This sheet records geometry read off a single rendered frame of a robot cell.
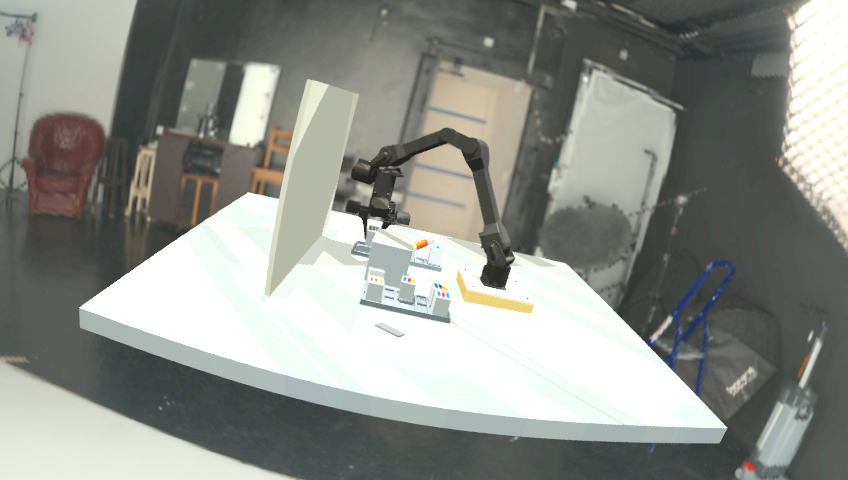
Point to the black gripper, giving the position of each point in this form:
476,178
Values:
400,216

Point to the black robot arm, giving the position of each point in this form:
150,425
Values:
494,239

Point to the pale cream panel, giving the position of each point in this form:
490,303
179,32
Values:
311,176

